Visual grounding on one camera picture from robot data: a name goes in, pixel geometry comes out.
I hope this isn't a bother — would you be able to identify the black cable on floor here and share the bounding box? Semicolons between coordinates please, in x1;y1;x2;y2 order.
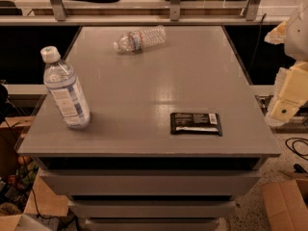
284;137;308;162

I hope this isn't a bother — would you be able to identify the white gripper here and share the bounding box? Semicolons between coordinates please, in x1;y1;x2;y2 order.
265;0;308;127

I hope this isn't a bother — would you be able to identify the clear crushed water bottle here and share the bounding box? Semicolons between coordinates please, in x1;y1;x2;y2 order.
114;25;167;53

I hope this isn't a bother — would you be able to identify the cardboard box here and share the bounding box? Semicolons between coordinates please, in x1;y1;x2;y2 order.
0;115;70;231
261;179;308;231

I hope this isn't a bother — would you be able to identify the grey drawer cabinet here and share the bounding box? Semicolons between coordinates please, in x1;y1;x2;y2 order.
19;26;281;231

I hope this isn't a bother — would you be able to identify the cardboard box right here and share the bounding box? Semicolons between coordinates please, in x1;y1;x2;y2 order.
261;179;308;231

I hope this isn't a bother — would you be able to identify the blue label water bottle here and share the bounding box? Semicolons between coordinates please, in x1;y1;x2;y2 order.
40;46;90;129

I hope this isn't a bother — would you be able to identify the black snack bar wrapper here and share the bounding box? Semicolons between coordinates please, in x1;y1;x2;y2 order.
170;113;222;136

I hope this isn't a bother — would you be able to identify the cardboard box left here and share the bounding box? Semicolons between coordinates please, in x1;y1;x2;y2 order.
0;115;70;231

